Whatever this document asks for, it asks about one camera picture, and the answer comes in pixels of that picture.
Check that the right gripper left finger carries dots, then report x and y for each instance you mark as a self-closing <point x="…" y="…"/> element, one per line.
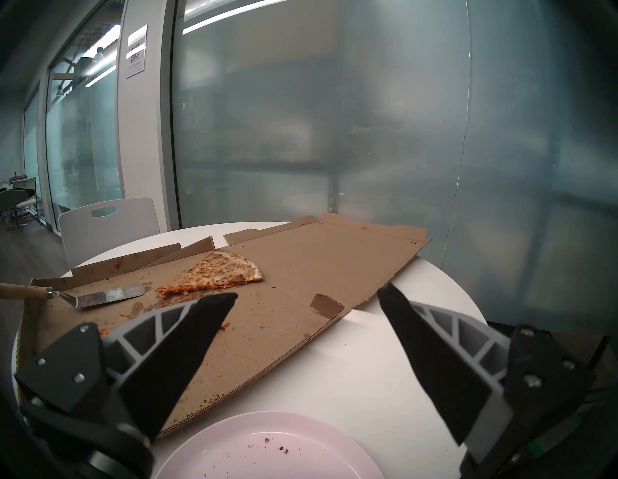
<point x="159" y="357"/>

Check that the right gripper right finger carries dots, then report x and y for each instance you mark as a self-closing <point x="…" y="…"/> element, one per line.
<point x="434" y="357"/>

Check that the cheese pizza slice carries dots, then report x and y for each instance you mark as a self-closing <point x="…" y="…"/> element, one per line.
<point x="217" y="273"/>

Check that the pink round plate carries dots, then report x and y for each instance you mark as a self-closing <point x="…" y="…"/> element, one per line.
<point x="270" y="458"/>

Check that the open cardboard pizza box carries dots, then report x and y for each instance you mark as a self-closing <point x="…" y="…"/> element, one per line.
<point x="299" y="270"/>

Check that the distant white office chair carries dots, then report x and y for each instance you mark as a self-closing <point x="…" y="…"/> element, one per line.
<point x="21" y="195"/>

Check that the paper sign with QR code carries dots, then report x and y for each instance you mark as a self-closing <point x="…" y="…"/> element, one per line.
<point x="136" y="53"/>

